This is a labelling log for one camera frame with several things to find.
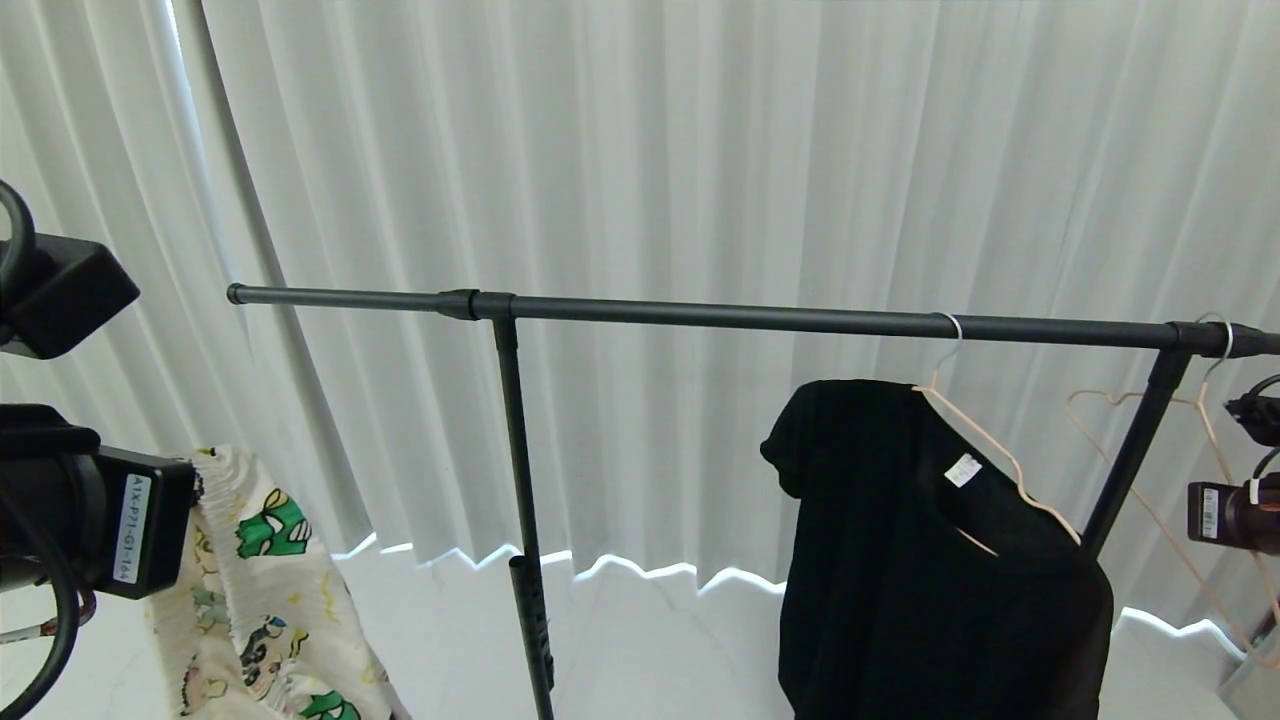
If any pink clothes hanger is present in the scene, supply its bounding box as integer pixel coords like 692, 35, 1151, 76
1064, 311, 1280, 670
911, 311, 1084, 558

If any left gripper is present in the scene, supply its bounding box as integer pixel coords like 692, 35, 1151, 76
0, 445, 197, 600

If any cream printed garment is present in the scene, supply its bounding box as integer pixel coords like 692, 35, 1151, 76
148, 444, 411, 720

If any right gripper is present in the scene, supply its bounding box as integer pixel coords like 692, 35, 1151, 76
1187, 472, 1280, 558

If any black t-shirt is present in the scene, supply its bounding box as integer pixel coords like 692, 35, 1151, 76
760, 379, 1115, 720

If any white curtain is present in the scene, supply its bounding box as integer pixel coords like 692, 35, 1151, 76
0, 0, 1280, 641

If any black clothes rack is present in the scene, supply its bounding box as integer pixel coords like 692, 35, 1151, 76
226, 284, 1280, 720

